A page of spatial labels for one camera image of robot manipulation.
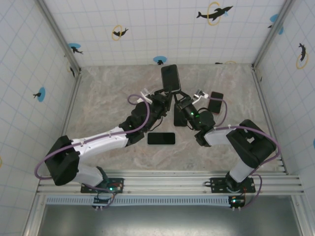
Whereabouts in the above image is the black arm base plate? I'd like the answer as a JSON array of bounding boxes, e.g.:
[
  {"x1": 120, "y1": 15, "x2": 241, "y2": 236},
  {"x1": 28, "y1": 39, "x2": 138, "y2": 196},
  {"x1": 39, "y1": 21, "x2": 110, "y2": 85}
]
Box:
[
  {"x1": 80, "y1": 177, "x2": 125, "y2": 194},
  {"x1": 210, "y1": 177, "x2": 256, "y2": 194}
]

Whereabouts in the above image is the black phone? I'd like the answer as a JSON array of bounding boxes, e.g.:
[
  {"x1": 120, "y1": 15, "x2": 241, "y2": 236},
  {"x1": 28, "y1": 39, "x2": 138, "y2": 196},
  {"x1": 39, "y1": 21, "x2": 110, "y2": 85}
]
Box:
[
  {"x1": 208, "y1": 91, "x2": 224, "y2": 115},
  {"x1": 147, "y1": 132, "x2": 176, "y2": 146}
]

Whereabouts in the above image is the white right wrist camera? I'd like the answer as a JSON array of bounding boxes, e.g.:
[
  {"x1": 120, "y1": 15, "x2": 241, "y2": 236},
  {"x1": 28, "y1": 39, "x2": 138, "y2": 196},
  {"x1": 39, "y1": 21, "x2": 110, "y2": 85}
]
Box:
[{"x1": 192, "y1": 88, "x2": 210, "y2": 101}]

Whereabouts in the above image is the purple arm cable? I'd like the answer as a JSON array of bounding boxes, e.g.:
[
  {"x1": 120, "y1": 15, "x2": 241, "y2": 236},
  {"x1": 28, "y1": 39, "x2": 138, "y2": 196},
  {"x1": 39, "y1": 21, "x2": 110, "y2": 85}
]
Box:
[
  {"x1": 208, "y1": 97, "x2": 283, "y2": 210},
  {"x1": 35, "y1": 94, "x2": 151, "y2": 209}
]

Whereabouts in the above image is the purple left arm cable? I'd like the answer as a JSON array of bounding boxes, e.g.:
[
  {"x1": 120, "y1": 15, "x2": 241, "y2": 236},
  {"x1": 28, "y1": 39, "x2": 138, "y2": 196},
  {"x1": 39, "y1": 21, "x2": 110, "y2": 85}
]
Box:
[{"x1": 35, "y1": 94, "x2": 151, "y2": 209}]

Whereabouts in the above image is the aluminium mounting rail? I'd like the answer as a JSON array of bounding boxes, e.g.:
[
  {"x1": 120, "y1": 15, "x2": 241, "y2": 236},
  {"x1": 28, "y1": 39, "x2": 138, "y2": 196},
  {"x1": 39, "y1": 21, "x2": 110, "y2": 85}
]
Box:
[{"x1": 36, "y1": 169, "x2": 306, "y2": 196}]

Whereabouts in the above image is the small circuit board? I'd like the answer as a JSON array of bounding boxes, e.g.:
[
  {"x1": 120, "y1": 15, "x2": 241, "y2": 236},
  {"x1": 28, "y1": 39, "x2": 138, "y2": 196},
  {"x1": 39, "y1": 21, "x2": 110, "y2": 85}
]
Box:
[{"x1": 108, "y1": 182, "x2": 124, "y2": 193}]

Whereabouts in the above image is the large dolphin yellow ring sticker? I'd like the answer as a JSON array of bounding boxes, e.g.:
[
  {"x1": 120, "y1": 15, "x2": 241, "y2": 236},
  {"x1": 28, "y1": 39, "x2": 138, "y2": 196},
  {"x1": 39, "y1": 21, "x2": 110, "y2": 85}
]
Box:
[{"x1": 196, "y1": 1, "x2": 234, "y2": 27}]

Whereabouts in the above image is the grey metal panel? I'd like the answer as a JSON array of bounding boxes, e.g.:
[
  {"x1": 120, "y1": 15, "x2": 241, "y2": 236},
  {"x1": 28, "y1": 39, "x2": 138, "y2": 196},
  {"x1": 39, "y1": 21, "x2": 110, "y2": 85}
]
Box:
[{"x1": 36, "y1": 205, "x2": 303, "y2": 236}]

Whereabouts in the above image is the black connector box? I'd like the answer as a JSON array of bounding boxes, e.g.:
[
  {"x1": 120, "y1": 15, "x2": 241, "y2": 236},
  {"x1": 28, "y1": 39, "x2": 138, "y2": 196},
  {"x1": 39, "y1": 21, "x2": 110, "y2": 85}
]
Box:
[
  {"x1": 228, "y1": 196, "x2": 246, "y2": 211},
  {"x1": 92, "y1": 196, "x2": 110, "y2": 209}
]

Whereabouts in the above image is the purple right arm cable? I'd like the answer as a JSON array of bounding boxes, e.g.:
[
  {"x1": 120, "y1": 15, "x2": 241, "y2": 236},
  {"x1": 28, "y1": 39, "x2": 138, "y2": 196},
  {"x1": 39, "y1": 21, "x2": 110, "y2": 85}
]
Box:
[{"x1": 208, "y1": 97, "x2": 283, "y2": 210}]

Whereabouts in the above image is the aluminium frame post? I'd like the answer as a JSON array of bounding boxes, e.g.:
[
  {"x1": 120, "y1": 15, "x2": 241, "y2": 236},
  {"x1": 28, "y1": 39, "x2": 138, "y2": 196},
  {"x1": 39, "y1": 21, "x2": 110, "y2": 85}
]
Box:
[
  {"x1": 251, "y1": 0, "x2": 296, "y2": 69},
  {"x1": 34, "y1": 0, "x2": 82, "y2": 74}
]

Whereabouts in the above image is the white slotted cable duct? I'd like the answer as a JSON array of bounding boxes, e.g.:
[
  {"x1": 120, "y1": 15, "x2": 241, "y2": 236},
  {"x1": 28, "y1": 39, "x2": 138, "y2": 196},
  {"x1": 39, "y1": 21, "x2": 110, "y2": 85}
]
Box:
[{"x1": 45, "y1": 196, "x2": 233, "y2": 206}]

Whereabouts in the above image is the aluminium side rail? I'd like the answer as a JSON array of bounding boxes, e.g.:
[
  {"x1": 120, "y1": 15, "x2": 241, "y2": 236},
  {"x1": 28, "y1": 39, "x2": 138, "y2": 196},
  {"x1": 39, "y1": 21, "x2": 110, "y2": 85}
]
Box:
[
  {"x1": 251, "y1": 64, "x2": 289, "y2": 176},
  {"x1": 50, "y1": 70, "x2": 83, "y2": 176}
]

